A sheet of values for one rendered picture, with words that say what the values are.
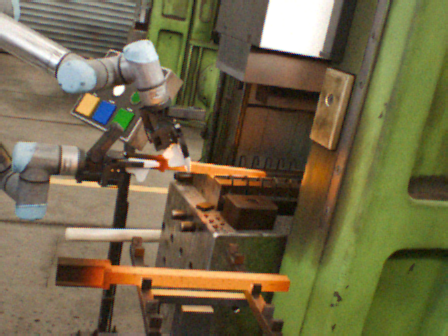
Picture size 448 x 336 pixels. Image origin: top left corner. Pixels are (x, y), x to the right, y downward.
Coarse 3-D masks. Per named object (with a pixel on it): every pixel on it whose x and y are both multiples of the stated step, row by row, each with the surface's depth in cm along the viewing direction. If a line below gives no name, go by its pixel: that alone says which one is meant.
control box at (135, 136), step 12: (168, 72) 187; (132, 84) 193; (168, 84) 188; (180, 84) 192; (84, 96) 203; (96, 96) 200; (108, 96) 197; (120, 96) 194; (96, 108) 197; (132, 108) 188; (84, 120) 199; (132, 132) 184; (144, 132) 188; (132, 144) 186; (144, 144) 190
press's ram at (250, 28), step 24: (240, 0) 147; (264, 0) 135; (288, 0) 134; (312, 0) 137; (240, 24) 146; (264, 24) 134; (288, 24) 137; (312, 24) 139; (288, 48) 139; (312, 48) 141
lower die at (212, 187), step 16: (208, 176) 159; (224, 176) 156; (240, 176) 158; (256, 176) 161; (208, 192) 159; (224, 192) 152; (240, 192) 154; (256, 192) 156; (272, 192) 158; (288, 208) 162
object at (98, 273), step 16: (64, 272) 98; (80, 272) 99; (96, 272) 99; (112, 272) 99; (128, 272) 101; (144, 272) 102; (160, 272) 103; (176, 272) 104; (192, 272) 105; (208, 272) 107; (224, 272) 108; (240, 272) 109; (208, 288) 105; (224, 288) 106; (240, 288) 107; (272, 288) 109; (288, 288) 110
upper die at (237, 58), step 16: (224, 48) 155; (240, 48) 145; (256, 48) 141; (224, 64) 154; (240, 64) 145; (256, 64) 143; (272, 64) 144; (288, 64) 146; (304, 64) 148; (320, 64) 150; (256, 80) 144; (272, 80) 146; (288, 80) 148; (304, 80) 149; (320, 80) 151
